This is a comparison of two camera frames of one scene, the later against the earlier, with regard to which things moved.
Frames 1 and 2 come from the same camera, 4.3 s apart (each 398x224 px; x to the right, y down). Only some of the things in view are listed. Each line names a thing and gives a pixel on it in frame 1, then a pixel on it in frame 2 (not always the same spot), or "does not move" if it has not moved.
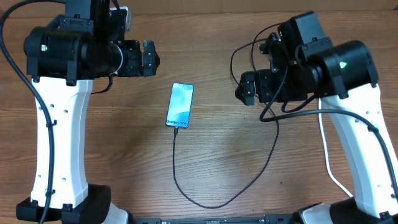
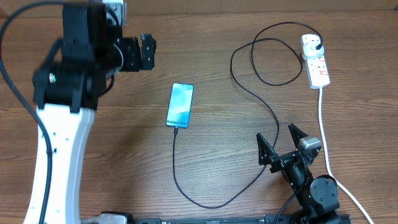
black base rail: x=282 y=219 does not move
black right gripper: x=263 y=81 → x=267 y=155
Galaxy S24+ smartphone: x=180 y=106 does not move
